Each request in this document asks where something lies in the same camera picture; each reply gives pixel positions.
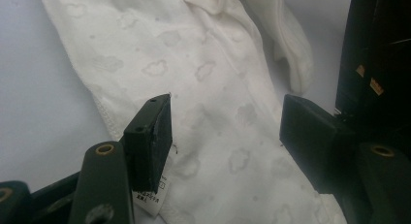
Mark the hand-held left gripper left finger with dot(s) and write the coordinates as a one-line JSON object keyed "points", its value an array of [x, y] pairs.
{"points": [[147, 146]]}

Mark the white baby romper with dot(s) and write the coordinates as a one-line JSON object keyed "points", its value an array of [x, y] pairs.
{"points": [[210, 72]]}

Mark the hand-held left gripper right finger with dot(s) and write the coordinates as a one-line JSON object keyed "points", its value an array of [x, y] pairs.
{"points": [[316, 143]]}

